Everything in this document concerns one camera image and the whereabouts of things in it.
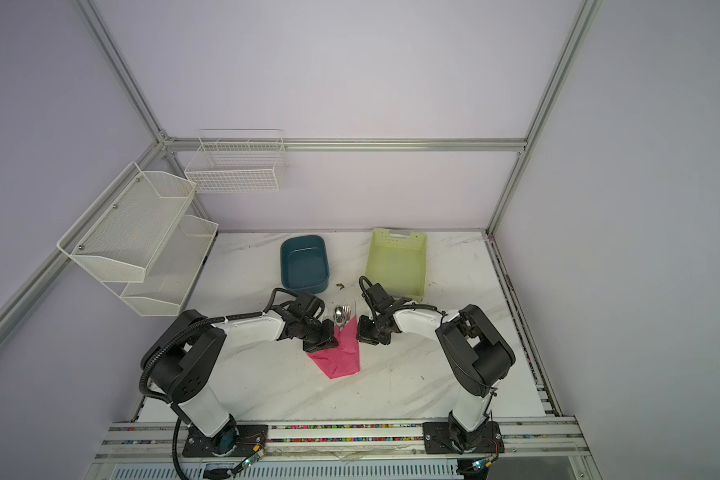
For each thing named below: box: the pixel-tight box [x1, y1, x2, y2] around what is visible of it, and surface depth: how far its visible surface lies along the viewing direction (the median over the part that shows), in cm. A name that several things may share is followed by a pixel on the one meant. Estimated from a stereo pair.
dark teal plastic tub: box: [280, 235, 330, 294], surface depth 111 cm
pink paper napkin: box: [306, 316, 360, 380], surface depth 88 cm
